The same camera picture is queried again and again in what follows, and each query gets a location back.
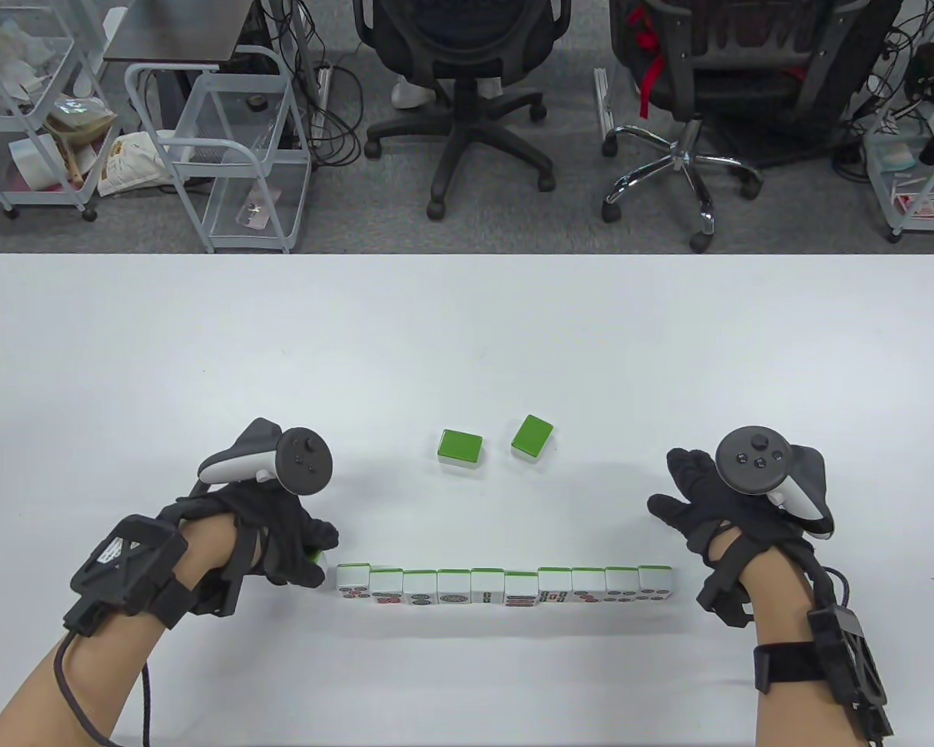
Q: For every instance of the person's left hand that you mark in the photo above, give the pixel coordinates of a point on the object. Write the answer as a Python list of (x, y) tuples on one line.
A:
[(292, 545)]

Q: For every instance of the person's right hand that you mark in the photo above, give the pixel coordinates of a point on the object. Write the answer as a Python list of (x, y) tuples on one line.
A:
[(735, 523)]

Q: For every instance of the row of mahjong tiles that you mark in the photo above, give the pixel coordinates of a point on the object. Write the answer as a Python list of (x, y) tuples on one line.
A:
[(488, 591)]

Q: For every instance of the person's right forearm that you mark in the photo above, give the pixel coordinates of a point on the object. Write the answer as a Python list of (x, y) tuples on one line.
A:
[(774, 615)]

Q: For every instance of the person's left forearm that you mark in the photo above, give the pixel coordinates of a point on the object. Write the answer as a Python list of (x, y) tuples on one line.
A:
[(62, 692)]

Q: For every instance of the black white handheld controller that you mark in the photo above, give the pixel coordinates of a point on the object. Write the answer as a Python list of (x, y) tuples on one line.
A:
[(305, 461), (751, 459)]

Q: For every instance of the black glove sensor box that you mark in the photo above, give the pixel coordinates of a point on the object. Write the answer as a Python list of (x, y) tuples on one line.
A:
[(724, 603), (218, 595)]

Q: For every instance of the small clear packet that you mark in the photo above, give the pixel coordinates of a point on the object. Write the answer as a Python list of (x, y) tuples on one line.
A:
[(253, 212)]

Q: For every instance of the red white box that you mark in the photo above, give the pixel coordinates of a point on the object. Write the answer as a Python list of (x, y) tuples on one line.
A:
[(925, 205)]

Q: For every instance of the light blue cloth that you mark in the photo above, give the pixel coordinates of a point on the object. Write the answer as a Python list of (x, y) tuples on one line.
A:
[(899, 158)]

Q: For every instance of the white printed paper bag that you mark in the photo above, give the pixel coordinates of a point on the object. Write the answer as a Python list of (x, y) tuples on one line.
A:
[(132, 159)]

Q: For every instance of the wooden stick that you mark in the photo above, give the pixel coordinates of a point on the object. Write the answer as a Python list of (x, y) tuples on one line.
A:
[(74, 163)]

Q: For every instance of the black tape roll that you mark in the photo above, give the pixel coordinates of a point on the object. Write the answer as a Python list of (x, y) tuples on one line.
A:
[(258, 102)]

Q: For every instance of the white power strip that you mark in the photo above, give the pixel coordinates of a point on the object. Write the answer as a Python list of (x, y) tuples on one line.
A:
[(324, 97)]

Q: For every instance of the pink paper sheet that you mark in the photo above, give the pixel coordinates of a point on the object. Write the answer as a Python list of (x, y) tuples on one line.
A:
[(23, 180)]

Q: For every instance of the white paper sheet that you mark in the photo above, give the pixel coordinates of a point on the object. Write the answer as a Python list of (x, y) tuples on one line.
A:
[(35, 156)]

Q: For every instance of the black office chair chrome base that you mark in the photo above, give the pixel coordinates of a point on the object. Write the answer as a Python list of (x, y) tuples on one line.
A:
[(747, 54)]

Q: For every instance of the crinkled snack package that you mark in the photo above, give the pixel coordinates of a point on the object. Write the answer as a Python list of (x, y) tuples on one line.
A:
[(82, 117)]

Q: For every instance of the dark grey desk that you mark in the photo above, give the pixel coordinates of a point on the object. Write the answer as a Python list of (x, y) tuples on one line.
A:
[(179, 31)]

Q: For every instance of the crumpled white plastic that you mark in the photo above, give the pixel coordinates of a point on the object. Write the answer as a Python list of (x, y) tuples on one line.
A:
[(4, 47)]

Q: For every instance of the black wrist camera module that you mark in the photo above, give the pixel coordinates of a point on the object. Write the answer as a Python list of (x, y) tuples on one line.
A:
[(847, 660), (124, 568)]

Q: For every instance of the white metal rail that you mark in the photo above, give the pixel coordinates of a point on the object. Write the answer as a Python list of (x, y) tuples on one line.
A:
[(603, 101)]

